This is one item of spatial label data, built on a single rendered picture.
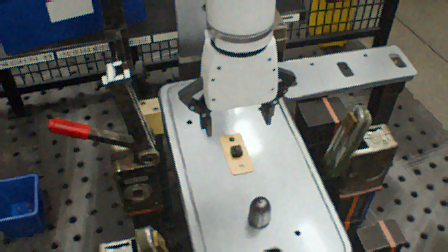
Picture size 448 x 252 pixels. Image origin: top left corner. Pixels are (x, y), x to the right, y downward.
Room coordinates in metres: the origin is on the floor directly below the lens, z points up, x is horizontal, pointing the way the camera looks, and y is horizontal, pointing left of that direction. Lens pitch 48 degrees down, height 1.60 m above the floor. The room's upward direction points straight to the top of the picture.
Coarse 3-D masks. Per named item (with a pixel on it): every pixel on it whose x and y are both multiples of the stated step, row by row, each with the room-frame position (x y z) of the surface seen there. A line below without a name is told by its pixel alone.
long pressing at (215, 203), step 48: (192, 96) 0.62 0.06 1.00; (192, 144) 0.50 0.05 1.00; (288, 144) 0.50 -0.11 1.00; (192, 192) 0.41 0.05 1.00; (240, 192) 0.41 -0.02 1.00; (288, 192) 0.41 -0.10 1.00; (192, 240) 0.32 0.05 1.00; (240, 240) 0.33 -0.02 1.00; (288, 240) 0.32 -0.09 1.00; (336, 240) 0.32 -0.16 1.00
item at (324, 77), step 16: (368, 48) 0.77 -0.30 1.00; (384, 48) 0.77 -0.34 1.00; (288, 64) 0.71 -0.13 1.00; (304, 64) 0.71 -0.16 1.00; (320, 64) 0.71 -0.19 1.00; (336, 64) 0.71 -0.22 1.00; (352, 64) 0.71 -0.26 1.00; (368, 64) 0.71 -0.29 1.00; (384, 64) 0.71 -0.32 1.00; (304, 80) 0.66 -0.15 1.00; (320, 80) 0.66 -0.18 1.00; (336, 80) 0.66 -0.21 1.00; (352, 80) 0.67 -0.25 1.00; (368, 80) 0.67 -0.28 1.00; (384, 80) 0.67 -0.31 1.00; (400, 80) 0.68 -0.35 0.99; (288, 96) 0.62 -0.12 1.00; (304, 96) 0.62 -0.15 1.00; (320, 96) 0.63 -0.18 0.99
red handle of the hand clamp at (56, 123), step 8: (56, 120) 0.42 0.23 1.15; (64, 120) 0.43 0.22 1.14; (56, 128) 0.41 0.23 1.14; (64, 128) 0.41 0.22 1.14; (72, 128) 0.42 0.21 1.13; (80, 128) 0.42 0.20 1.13; (88, 128) 0.43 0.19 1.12; (96, 128) 0.44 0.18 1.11; (72, 136) 0.41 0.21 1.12; (80, 136) 0.42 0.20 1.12; (88, 136) 0.42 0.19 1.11; (96, 136) 0.42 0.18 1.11; (104, 136) 0.43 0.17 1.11; (112, 136) 0.43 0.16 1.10; (120, 136) 0.44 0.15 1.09; (128, 136) 0.45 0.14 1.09; (112, 144) 0.43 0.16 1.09; (120, 144) 0.43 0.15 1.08; (128, 144) 0.44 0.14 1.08
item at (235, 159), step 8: (224, 136) 0.52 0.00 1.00; (232, 136) 0.52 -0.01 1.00; (240, 136) 0.52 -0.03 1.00; (224, 144) 0.50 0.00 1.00; (232, 144) 0.50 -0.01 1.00; (240, 144) 0.50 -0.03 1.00; (224, 152) 0.48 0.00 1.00; (232, 152) 0.48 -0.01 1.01; (240, 152) 0.48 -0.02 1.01; (248, 152) 0.48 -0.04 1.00; (232, 160) 0.47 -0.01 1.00; (240, 160) 0.47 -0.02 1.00; (248, 160) 0.47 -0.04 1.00; (232, 168) 0.45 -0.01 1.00; (248, 168) 0.45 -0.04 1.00
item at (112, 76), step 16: (112, 64) 0.46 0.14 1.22; (144, 64) 0.46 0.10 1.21; (112, 80) 0.43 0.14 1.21; (128, 80) 0.44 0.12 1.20; (144, 80) 0.44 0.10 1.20; (128, 96) 0.43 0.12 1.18; (128, 112) 0.43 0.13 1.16; (128, 128) 0.43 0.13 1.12; (144, 128) 0.43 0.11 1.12; (144, 144) 0.43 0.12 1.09
